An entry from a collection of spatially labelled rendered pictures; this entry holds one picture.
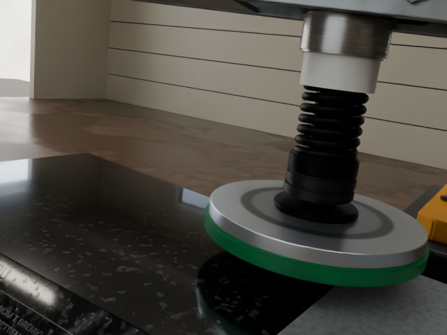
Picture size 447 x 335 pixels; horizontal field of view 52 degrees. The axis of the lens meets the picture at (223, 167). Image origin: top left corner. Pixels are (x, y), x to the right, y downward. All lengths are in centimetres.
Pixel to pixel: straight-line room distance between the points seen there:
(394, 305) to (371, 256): 8
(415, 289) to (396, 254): 10
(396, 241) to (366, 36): 18
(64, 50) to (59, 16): 57
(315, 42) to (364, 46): 4
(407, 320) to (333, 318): 7
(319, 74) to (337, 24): 4
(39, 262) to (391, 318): 30
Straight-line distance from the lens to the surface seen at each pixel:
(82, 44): 903
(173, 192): 65
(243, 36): 750
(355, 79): 42
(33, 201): 59
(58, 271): 42
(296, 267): 37
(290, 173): 44
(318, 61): 42
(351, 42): 41
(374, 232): 43
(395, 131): 657
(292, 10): 51
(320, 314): 40
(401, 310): 44
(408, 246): 42
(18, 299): 42
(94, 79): 927
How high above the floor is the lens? 101
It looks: 13 degrees down
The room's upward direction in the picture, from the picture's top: 7 degrees clockwise
